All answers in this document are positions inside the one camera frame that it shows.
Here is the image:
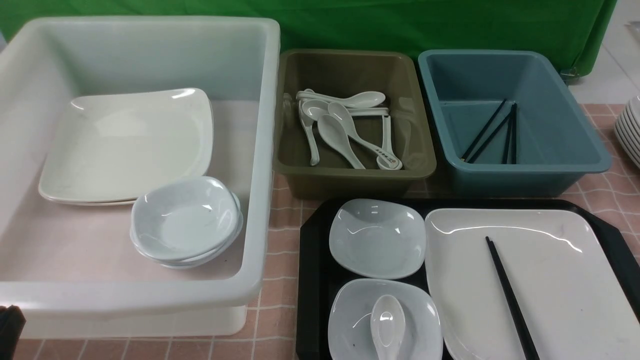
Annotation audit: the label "small white bowl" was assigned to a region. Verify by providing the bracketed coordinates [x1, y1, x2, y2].
[328, 198, 427, 280]
[327, 278, 443, 360]

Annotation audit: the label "white ceramic soup spoon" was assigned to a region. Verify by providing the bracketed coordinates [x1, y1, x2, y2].
[370, 294, 406, 360]

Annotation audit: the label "large white square plate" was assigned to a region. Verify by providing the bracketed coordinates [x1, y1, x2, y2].
[425, 208, 640, 360]

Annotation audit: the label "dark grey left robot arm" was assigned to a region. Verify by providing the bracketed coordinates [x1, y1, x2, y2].
[0, 305, 26, 360]

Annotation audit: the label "white square plate in tub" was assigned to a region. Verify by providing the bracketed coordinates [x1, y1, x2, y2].
[38, 88, 214, 204]

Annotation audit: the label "white spoon left of bin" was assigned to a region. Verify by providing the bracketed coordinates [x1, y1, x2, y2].
[298, 98, 329, 167]

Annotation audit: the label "white spoon of bin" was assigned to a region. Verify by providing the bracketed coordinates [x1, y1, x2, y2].
[295, 91, 387, 109]
[317, 114, 366, 170]
[298, 98, 329, 167]

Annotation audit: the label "white spoon centre of bin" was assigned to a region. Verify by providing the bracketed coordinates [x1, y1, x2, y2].
[317, 114, 366, 170]

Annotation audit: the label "white spoon top of bin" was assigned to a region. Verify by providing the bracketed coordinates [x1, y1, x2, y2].
[295, 91, 387, 109]

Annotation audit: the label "black plastic serving tray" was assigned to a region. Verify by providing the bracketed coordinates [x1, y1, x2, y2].
[295, 197, 640, 360]

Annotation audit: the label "olive green plastic bin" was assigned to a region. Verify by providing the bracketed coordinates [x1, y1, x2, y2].
[273, 48, 437, 201]

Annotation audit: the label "black chopstick in blue bin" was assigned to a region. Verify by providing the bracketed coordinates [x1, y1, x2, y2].
[461, 98, 507, 162]

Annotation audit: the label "top white bowl in tub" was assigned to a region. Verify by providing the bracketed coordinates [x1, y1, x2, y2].
[131, 176, 240, 261]

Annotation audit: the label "lower white bowls in tub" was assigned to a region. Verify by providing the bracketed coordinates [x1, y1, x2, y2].
[129, 193, 244, 270]

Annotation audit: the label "pink checked tablecloth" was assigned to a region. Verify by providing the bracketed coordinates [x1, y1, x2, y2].
[13, 103, 639, 360]

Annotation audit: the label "large white plastic tub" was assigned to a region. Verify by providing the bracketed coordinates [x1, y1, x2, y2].
[0, 16, 281, 339]

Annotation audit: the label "teal blue plastic bin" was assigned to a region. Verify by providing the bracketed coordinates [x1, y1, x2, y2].
[418, 49, 612, 198]

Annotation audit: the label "stack of white plates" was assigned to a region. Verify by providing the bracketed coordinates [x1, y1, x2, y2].
[614, 96, 640, 168]

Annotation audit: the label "white spoon with printed handle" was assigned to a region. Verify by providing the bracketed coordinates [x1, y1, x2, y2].
[327, 102, 403, 170]

